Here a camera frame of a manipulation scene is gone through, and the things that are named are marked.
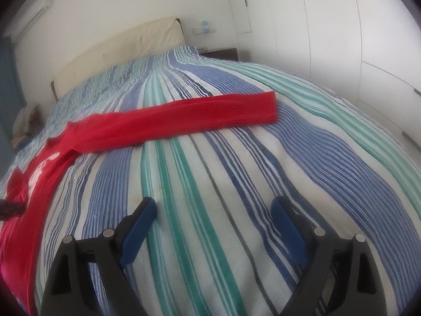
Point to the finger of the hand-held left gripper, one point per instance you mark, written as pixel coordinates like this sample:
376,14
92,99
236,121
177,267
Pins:
11,208

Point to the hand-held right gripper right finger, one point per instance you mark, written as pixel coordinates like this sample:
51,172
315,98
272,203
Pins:
289,230

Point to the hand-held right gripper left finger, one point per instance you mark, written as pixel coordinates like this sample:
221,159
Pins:
138,233

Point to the red shirt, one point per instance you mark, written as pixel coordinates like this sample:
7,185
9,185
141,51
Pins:
197,115

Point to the pile of clothes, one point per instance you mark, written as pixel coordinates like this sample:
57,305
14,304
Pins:
29,118

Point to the striped bed sheet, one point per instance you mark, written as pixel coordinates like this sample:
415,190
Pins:
230,187

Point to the blue curtain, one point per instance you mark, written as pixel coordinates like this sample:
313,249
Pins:
8,79

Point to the dark wooden nightstand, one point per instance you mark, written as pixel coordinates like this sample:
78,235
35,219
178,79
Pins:
220,54

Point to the cream padded headboard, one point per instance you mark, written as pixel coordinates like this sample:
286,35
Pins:
131,42

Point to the white air conditioner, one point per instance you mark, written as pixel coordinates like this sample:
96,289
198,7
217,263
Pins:
33,18

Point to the white wardrobe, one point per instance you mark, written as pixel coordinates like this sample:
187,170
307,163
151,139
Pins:
345,39

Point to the white wall socket panel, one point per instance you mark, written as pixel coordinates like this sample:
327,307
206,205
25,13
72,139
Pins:
205,28

